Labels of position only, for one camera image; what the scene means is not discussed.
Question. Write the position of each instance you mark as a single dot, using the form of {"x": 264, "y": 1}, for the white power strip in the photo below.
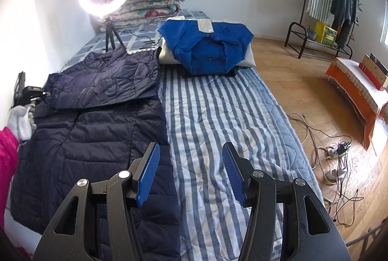
{"x": 335, "y": 176}
{"x": 335, "y": 150}

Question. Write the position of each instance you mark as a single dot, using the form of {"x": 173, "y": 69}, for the blue jacket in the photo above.
{"x": 206, "y": 48}

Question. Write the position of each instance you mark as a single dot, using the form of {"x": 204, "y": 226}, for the orange covered bench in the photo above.
{"x": 348, "y": 85}

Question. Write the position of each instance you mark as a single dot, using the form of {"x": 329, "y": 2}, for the navy puffer jacket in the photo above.
{"x": 91, "y": 127}

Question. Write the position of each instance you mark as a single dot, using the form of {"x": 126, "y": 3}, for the blue patterned mat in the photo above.
{"x": 142, "y": 33}

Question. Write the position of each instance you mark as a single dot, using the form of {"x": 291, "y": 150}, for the person's left hand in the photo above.
{"x": 21, "y": 123}

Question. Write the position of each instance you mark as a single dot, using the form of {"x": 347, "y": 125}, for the dark grey hanging garment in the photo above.
{"x": 348, "y": 24}
{"x": 339, "y": 0}

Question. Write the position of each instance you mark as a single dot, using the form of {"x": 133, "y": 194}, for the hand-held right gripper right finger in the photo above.
{"x": 235, "y": 176}

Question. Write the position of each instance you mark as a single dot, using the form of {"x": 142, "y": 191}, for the small green pot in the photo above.
{"x": 312, "y": 34}

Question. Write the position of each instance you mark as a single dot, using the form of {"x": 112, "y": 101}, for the red box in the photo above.
{"x": 368, "y": 76}

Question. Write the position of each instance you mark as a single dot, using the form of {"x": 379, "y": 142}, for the black metal clothes rack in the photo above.
{"x": 292, "y": 27}

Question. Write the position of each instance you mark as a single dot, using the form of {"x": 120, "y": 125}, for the window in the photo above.
{"x": 385, "y": 24}

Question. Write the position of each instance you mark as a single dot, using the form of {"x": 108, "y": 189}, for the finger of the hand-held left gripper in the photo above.
{"x": 36, "y": 92}

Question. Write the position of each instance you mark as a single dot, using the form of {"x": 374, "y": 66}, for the dark flat box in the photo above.
{"x": 380, "y": 62}

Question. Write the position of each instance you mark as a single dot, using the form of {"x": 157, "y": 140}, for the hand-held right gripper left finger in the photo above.
{"x": 148, "y": 176}

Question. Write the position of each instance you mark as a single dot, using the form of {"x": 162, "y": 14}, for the tan cardboard box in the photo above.
{"x": 376, "y": 69}

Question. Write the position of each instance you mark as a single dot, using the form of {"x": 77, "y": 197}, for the yellow crate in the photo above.
{"x": 326, "y": 33}

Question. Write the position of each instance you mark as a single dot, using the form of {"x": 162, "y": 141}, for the blue white striped blanket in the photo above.
{"x": 209, "y": 118}

